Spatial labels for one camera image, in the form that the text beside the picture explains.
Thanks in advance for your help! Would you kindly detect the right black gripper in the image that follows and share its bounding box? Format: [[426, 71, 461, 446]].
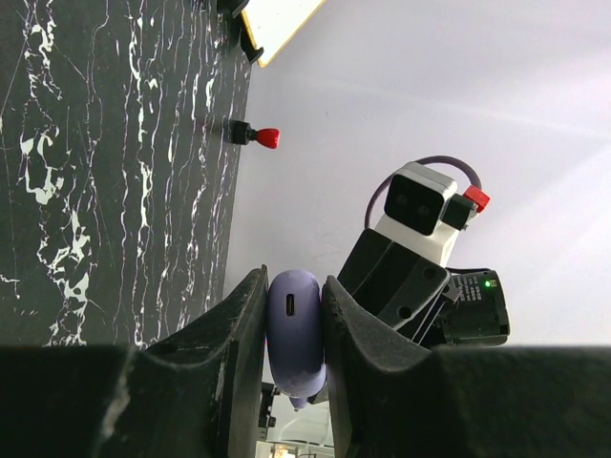
[[338, 229, 451, 344]]

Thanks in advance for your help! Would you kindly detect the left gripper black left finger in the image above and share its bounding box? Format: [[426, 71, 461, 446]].
[[1, 267, 268, 457]]

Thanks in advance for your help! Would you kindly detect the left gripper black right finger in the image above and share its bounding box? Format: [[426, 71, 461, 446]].
[[323, 278, 610, 457]]

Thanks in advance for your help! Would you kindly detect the purple round earbud case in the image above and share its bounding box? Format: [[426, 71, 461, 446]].
[[265, 269, 327, 411]]

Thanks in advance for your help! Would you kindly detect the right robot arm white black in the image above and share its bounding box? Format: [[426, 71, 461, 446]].
[[338, 229, 510, 348]]

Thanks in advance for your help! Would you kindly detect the red emergency stop button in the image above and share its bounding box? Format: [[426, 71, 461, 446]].
[[227, 120, 281, 150]]

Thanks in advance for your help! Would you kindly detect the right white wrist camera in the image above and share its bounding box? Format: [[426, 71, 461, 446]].
[[364, 156, 491, 268]]

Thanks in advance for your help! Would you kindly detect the small whiteboard with wooden frame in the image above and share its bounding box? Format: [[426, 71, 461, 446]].
[[216, 0, 325, 68]]

